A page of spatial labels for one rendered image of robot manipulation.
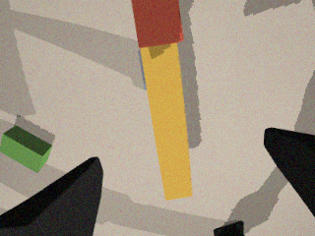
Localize green block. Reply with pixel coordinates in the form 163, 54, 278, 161
0, 125, 52, 173

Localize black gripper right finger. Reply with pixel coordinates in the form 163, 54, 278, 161
264, 127, 315, 217

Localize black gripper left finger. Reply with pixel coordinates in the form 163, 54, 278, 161
0, 157, 103, 236

